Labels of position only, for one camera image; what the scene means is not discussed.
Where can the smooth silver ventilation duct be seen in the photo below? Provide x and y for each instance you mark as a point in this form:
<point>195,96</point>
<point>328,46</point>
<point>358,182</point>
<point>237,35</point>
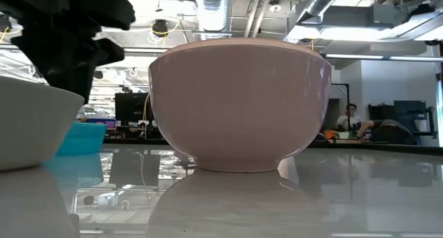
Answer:
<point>323,1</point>

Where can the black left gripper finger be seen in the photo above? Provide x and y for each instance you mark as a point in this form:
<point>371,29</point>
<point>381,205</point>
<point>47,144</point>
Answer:
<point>62,65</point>

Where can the long ceiling light strip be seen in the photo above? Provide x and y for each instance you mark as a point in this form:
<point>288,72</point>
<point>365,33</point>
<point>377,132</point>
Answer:
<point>380,57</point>

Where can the ribbed silver ventilation duct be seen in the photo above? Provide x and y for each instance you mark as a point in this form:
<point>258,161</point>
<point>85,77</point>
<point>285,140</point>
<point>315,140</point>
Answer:
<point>212,9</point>

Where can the pink ceramic bowl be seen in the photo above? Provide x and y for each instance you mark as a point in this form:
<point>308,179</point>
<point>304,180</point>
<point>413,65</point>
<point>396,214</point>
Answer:
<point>239,106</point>

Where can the teal bowl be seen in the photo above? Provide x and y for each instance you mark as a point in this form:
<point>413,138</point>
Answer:
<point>84,137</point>

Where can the black computer monitor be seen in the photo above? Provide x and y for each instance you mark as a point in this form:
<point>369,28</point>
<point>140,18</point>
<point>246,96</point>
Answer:
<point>132,108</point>

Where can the white ceramic bowl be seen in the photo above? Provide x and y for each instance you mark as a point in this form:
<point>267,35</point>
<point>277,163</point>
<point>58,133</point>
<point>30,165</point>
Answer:
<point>31,124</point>

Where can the person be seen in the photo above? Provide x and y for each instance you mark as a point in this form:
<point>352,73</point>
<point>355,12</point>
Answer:
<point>389,130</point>
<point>350,118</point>

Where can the purple storage box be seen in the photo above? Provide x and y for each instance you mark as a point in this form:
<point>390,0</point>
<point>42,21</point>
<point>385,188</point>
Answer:
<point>102,122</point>

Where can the round ceiling sensor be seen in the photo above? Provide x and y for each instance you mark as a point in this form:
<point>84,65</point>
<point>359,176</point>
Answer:
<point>275,7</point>

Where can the black equipment rack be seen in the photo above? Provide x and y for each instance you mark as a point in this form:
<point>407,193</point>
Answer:
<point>410,115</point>

